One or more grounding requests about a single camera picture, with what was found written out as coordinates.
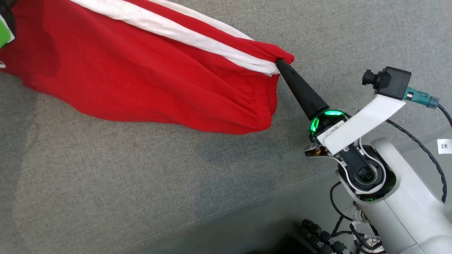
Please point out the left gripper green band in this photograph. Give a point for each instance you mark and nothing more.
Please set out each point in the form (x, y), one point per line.
(3, 33)

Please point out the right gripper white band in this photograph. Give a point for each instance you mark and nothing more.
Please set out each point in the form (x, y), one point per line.
(360, 123)

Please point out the red shorts with white stripes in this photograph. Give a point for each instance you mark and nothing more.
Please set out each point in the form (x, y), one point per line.
(141, 77)

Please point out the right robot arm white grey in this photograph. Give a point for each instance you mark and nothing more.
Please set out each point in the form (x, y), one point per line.
(413, 197)

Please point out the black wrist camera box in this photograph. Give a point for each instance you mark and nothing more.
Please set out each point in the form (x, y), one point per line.
(392, 83)

